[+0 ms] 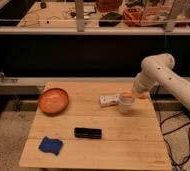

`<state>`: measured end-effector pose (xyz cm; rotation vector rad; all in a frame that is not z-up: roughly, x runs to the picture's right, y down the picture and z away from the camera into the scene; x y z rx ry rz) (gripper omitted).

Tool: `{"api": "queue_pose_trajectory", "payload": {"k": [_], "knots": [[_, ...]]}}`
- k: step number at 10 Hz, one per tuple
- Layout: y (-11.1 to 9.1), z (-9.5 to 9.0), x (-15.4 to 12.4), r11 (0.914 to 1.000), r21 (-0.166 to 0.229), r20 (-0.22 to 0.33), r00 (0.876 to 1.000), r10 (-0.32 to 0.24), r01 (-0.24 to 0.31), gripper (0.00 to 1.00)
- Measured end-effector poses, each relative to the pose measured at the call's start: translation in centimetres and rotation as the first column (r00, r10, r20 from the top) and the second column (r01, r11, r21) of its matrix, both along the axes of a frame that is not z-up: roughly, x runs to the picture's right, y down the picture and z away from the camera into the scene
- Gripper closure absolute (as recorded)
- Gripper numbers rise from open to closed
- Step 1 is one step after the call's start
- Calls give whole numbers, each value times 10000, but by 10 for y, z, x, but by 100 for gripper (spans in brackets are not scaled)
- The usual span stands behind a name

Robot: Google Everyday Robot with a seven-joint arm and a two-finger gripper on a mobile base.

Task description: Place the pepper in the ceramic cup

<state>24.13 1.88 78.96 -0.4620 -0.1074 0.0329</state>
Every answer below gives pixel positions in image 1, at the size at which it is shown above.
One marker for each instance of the orange plastic crate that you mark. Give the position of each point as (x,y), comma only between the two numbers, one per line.
(132,16)

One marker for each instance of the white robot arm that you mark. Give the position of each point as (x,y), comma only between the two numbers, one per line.
(154,69)

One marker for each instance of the background wooden workbench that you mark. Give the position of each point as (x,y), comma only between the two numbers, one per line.
(60,15)

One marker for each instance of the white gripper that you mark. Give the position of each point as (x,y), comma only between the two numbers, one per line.
(108,100)

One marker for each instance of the orange ceramic bowl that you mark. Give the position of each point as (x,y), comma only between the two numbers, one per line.
(53,101)

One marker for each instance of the orange pepper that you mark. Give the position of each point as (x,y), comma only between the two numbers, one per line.
(128,95)

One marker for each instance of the black rectangular block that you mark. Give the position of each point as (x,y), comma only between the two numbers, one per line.
(88,133)

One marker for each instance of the grey metal ledge beam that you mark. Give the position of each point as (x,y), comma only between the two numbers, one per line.
(35,85)

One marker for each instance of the blue sponge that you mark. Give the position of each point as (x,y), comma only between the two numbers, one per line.
(49,145)

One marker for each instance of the black object on workbench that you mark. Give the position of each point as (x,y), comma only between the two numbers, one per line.
(110,19)

